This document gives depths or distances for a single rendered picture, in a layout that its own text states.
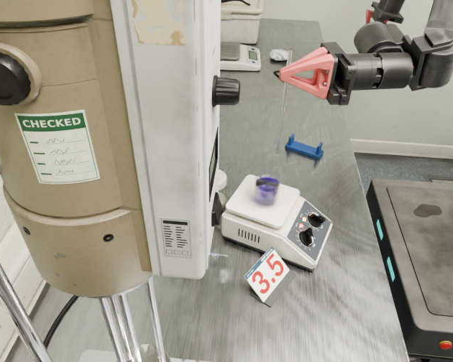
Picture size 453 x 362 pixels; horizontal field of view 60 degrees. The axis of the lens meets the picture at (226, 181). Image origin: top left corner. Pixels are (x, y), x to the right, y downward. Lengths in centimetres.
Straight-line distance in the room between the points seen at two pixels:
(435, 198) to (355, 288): 97
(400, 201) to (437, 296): 42
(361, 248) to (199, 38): 74
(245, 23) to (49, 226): 155
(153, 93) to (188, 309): 58
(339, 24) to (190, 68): 199
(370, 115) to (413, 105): 22
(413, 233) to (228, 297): 93
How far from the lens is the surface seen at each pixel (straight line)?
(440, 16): 79
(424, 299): 136
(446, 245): 154
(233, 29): 175
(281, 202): 79
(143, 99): 18
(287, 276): 78
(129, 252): 25
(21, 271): 74
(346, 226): 90
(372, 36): 74
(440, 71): 72
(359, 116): 239
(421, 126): 252
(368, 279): 82
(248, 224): 77
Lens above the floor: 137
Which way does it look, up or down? 40 degrees down
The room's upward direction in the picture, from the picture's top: 2 degrees clockwise
